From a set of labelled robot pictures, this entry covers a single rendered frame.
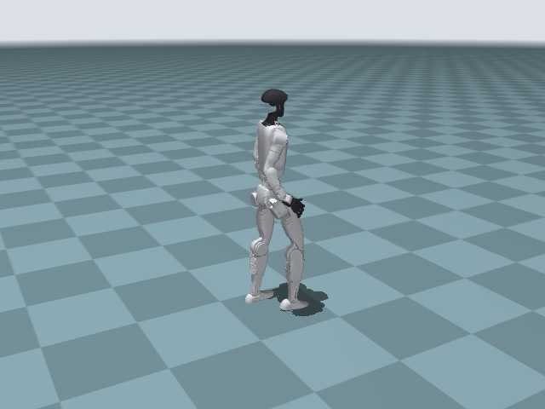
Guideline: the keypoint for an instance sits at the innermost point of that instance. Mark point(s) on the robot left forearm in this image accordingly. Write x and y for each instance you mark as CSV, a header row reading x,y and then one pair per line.
x,y
260,174

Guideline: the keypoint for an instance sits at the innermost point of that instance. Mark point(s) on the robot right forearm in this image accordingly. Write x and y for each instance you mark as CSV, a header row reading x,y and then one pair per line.
x,y
275,185

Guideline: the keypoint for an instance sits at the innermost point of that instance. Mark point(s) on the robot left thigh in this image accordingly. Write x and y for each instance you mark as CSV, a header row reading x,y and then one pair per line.
x,y
265,223

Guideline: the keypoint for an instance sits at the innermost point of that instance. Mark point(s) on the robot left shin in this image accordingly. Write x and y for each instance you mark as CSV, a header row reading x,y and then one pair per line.
x,y
257,270

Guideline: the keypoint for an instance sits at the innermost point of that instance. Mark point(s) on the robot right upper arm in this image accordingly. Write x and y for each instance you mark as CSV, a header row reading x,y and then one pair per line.
x,y
278,142

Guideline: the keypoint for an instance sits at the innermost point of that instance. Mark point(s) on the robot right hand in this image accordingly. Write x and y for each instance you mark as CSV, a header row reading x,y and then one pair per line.
x,y
296,206

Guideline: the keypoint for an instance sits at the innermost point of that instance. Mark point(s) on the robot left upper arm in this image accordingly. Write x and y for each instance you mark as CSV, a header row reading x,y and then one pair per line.
x,y
255,151

